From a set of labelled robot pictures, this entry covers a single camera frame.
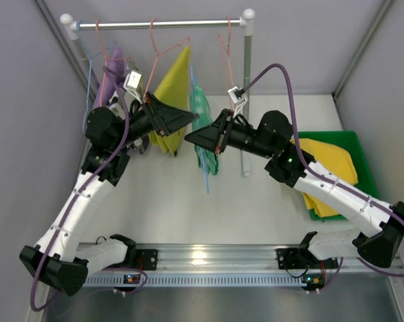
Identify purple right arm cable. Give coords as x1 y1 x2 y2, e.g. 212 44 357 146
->
244 63 404 278

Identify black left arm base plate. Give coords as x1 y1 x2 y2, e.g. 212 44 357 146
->
121 249 158 271

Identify green plastic bin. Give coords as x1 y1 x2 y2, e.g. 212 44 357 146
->
297 130 385 221

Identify blue hanger of green trousers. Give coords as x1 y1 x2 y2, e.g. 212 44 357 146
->
189 65 211 193

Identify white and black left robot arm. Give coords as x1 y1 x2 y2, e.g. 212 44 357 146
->
19 93 199 296

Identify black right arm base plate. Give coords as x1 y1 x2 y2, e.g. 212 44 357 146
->
276 248 338 270

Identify purple trousers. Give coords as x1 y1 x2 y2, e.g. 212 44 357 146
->
93 46 124 109

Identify aluminium mounting rail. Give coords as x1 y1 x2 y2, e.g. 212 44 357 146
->
77 244 404 288

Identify pink hanger of olive trousers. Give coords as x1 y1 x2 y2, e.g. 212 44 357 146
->
143 17 191 98

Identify silver clothes rack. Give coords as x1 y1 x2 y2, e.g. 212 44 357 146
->
60 9 256 178

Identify olive yellow trousers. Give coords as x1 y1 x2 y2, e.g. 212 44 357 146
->
148 46 191 156

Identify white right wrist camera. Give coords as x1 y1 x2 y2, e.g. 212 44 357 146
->
228 86 248 117

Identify pink hanger of purple trousers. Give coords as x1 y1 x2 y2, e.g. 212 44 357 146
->
93 19 132 108

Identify camouflage trousers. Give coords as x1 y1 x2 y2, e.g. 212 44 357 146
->
107 58 151 155

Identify empty light blue hanger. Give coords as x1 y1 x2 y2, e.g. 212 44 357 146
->
76 20 101 133

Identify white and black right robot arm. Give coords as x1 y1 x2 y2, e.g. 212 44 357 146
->
185 109 404 268

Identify pink hanger of yellow trousers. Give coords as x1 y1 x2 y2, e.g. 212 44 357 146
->
217 16 235 89

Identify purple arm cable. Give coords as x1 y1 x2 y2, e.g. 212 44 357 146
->
30 65 131 313
244 63 404 278

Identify green tie-dye trousers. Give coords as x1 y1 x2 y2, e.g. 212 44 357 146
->
189 82 219 176

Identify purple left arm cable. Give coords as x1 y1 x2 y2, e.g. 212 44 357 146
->
30 65 131 313

